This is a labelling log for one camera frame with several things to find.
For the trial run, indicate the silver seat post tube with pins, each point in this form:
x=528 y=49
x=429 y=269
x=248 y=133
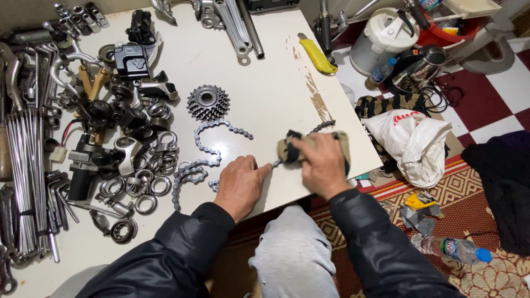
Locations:
x=251 y=29

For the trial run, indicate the bundle of silver spokes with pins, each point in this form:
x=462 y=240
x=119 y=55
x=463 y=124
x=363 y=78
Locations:
x=27 y=182

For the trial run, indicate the heap of silver wrenches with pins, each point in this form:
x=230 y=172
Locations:
x=29 y=74

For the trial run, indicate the black garment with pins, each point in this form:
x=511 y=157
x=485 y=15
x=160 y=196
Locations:
x=505 y=186

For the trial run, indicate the red plastic basin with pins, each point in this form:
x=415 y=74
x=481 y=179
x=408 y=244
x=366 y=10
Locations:
x=447 y=35

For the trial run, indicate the small blue-capped water bottle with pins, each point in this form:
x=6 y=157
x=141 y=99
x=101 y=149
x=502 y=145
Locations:
x=381 y=72

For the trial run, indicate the black brake part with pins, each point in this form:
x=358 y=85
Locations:
x=140 y=27

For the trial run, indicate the large blue-capped water bottle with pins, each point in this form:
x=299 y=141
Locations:
x=451 y=249

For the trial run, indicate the set of black hex keys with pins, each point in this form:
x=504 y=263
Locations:
x=56 y=198

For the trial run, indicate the red patterned rug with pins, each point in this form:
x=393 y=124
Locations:
x=463 y=198

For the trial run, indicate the striped tan and black cloth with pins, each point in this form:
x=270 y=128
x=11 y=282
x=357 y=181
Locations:
x=385 y=104

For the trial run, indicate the black plastic case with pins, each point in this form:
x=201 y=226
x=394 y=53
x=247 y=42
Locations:
x=271 y=4

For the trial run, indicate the dark spanners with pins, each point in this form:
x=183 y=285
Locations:
x=6 y=248

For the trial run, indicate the person's right hand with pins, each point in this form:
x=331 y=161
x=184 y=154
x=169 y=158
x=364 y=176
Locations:
x=327 y=165

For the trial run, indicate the silver crank arms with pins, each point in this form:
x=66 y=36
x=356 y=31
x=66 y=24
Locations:
x=232 y=29

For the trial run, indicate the black stem block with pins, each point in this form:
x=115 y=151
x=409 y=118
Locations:
x=131 y=62

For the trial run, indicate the dark freewheel sprocket cluster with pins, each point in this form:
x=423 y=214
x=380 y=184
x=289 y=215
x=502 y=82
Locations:
x=208 y=102

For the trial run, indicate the group of silver sockets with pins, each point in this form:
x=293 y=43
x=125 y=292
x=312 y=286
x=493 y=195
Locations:
x=80 y=17

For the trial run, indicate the yellow utility knife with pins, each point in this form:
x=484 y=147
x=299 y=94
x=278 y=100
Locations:
x=316 y=56

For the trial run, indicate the person's grey trouser leg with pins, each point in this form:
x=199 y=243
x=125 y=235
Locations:
x=294 y=252

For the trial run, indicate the person's left hand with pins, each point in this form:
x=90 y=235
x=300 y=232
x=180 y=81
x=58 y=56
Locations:
x=238 y=186

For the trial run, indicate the gold metal levers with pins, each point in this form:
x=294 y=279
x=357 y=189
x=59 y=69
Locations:
x=97 y=80

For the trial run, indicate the group of silver bearing rings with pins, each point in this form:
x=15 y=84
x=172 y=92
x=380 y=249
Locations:
x=159 y=165

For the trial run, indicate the white plastic bag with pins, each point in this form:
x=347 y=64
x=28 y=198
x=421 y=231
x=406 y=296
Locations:
x=414 y=145

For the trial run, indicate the white electric thermos pot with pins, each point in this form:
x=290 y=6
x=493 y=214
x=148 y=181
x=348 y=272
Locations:
x=379 y=39

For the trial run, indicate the yellow and grey packet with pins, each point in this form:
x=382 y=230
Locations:
x=418 y=205

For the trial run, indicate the curved silver metal part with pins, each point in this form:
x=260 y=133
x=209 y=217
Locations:
x=163 y=9

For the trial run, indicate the bicycle frame part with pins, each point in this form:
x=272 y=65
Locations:
x=327 y=29

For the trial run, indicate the black bearing cup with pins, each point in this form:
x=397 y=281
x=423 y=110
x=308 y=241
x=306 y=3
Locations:
x=123 y=231

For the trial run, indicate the tan and black rag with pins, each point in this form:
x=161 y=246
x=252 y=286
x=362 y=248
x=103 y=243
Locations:
x=286 y=150

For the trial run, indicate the silver and black stem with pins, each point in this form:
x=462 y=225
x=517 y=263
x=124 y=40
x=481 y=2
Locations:
x=159 y=87

